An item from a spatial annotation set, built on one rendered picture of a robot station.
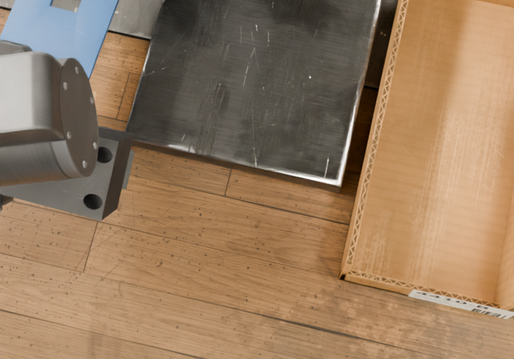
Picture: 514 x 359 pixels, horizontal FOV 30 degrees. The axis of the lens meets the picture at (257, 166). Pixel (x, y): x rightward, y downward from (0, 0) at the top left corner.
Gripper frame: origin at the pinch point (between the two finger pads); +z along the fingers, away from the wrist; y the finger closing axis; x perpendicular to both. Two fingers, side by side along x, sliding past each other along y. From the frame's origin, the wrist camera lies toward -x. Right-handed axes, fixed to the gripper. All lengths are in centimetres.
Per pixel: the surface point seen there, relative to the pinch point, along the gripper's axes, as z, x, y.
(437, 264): 9.3, -31.0, -5.0
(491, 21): 17.5, -30.9, 13.5
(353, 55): 13.7, -21.0, 8.4
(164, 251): 8.2, -10.9, -9.1
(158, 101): 10.7, -7.4, 1.5
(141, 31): 15.0, -3.9, 6.2
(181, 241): 8.6, -11.9, -8.2
